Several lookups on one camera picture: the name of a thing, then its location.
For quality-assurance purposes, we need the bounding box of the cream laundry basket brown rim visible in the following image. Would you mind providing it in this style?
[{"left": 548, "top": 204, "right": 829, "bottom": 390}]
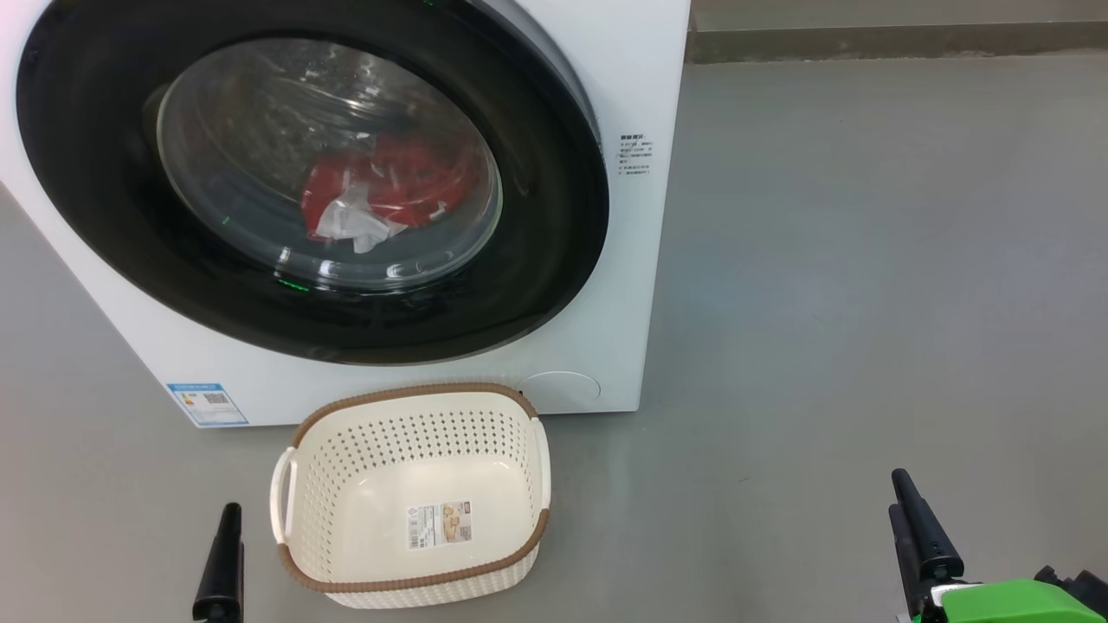
[{"left": 269, "top": 382, "right": 552, "bottom": 609}]

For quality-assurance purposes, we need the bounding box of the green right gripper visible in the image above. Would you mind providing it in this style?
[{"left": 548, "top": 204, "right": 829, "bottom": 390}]
[{"left": 889, "top": 468, "right": 1105, "bottom": 623}]

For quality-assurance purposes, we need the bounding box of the round black glass washer door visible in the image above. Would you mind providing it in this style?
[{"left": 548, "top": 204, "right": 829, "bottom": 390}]
[{"left": 16, "top": 0, "right": 609, "bottom": 366}]

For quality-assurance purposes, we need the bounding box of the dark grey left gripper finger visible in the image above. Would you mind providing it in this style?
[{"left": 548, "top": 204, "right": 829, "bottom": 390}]
[{"left": 192, "top": 502, "right": 245, "bottom": 623}]

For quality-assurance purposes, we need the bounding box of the round white filter cover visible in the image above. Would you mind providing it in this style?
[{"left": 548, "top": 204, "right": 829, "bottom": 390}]
[{"left": 517, "top": 371, "right": 601, "bottom": 412}]

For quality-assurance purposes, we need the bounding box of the blue white energy label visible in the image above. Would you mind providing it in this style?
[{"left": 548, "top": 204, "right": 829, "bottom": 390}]
[{"left": 166, "top": 382, "right": 249, "bottom": 427}]

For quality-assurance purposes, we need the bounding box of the red and white clothing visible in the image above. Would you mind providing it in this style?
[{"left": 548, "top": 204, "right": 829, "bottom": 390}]
[{"left": 300, "top": 138, "right": 486, "bottom": 254}]

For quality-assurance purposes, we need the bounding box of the white front-load washing machine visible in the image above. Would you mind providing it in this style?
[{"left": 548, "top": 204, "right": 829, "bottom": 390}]
[{"left": 0, "top": 0, "right": 693, "bottom": 429}]

